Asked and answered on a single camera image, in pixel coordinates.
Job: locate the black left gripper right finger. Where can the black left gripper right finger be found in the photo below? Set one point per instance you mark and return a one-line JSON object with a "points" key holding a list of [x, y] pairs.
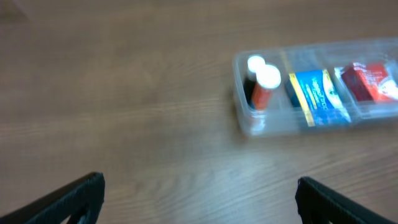
{"points": [[318, 204]]}

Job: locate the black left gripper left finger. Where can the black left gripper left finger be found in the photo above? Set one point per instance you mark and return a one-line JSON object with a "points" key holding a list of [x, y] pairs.
{"points": [[77, 202]]}

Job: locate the blue yellow VapoDrops box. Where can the blue yellow VapoDrops box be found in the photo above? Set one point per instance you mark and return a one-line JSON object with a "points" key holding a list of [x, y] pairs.
{"points": [[315, 94]]}

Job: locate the red medicine box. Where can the red medicine box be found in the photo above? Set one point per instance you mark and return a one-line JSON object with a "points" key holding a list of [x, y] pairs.
{"points": [[369, 82]]}

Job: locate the orange tube white cap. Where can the orange tube white cap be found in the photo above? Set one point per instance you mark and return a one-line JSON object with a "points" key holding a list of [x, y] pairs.
{"points": [[268, 78]]}

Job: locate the dark bottle white cap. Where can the dark bottle white cap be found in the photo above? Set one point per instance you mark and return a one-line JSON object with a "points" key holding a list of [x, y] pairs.
{"points": [[253, 63]]}

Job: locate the clear plastic container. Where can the clear plastic container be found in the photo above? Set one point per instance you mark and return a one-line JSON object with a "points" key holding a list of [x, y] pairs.
{"points": [[280, 117]]}

